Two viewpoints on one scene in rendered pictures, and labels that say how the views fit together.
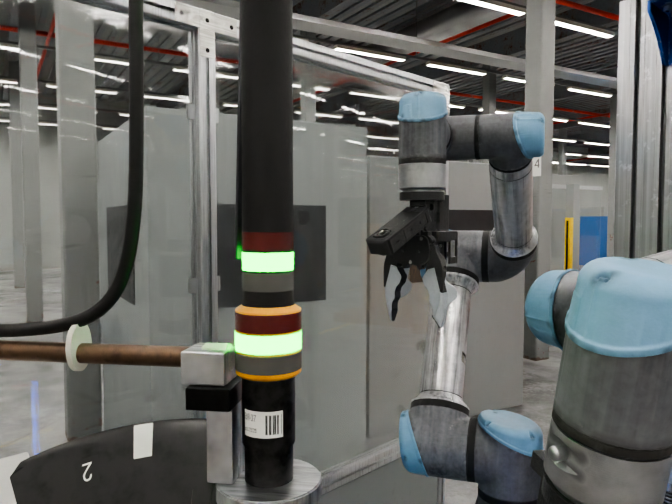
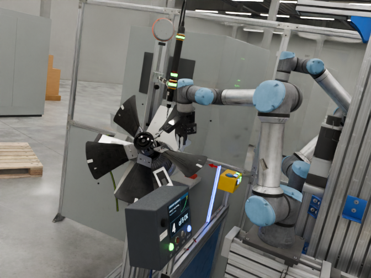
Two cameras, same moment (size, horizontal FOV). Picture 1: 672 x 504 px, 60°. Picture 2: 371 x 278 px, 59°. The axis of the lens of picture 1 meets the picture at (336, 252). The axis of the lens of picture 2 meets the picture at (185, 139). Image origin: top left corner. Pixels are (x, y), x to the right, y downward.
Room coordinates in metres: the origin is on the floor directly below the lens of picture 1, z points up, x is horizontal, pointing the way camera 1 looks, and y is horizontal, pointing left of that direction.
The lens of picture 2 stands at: (-0.21, -1.66, 1.68)
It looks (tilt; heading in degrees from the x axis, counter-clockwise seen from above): 13 degrees down; 67
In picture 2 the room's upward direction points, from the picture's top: 10 degrees clockwise
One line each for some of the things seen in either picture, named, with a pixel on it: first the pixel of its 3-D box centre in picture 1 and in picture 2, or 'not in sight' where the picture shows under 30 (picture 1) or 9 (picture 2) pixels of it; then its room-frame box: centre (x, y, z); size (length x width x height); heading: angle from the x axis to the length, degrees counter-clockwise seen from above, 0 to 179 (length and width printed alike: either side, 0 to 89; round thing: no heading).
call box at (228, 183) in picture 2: not in sight; (229, 181); (0.85, 0.01, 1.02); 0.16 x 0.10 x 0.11; 46
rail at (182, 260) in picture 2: not in sight; (202, 236); (0.57, -0.28, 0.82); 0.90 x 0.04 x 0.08; 46
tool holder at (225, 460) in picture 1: (254, 422); (170, 94); (0.38, 0.05, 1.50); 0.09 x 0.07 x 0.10; 81
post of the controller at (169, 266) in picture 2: not in sight; (171, 250); (0.28, -0.59, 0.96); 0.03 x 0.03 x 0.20; 46
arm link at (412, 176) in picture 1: (420, 179); (282, 76); (0.94, -0.13, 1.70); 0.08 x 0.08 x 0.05
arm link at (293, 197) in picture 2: not in sight; (284, 202); (0.70, -0.66, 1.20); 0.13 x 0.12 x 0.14; 22
